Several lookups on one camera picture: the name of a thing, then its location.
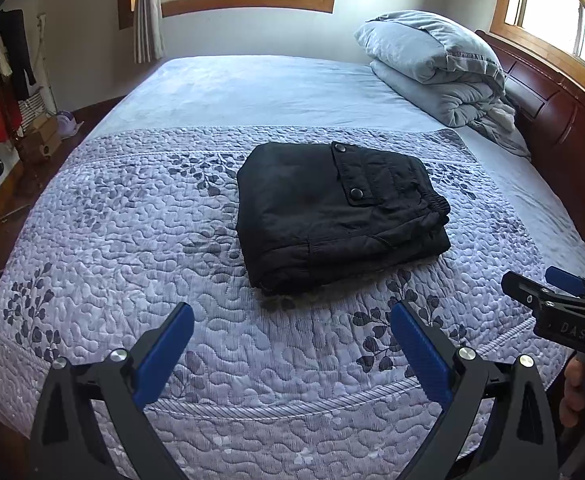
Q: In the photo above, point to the light blue bed sheet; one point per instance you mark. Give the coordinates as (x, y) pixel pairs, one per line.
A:
(272, 90)

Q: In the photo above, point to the grey curtain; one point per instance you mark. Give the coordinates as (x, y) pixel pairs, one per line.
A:
(147, 20)

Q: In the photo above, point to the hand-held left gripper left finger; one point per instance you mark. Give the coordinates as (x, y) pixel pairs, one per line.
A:
(165, 355)

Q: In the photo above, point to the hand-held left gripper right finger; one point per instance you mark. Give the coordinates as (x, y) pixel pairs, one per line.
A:
(420, 355)

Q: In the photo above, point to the folded grey-blue duvet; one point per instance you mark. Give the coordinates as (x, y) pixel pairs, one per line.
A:
(422, 55)

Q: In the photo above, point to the lavender quilted bedspread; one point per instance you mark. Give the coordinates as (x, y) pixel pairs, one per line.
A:
(122, 240)

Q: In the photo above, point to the black pants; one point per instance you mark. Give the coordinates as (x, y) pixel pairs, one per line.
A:
(312, 210)

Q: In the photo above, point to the lavender bag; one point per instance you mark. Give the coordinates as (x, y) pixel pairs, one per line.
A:
(67, 124)

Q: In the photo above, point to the wooden headboard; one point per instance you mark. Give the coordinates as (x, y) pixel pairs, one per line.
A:
(547, 95)

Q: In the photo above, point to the black hanging garment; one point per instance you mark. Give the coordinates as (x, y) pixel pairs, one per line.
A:
(17, 50)

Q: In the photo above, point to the cardboard box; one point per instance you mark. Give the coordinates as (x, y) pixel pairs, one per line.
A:
(40, 140)

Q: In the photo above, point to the red hanging garment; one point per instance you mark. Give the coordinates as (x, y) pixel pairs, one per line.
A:
(0, 115)

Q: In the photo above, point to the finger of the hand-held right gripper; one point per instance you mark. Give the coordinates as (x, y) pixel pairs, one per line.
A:
(522, 290)
(567, 280)

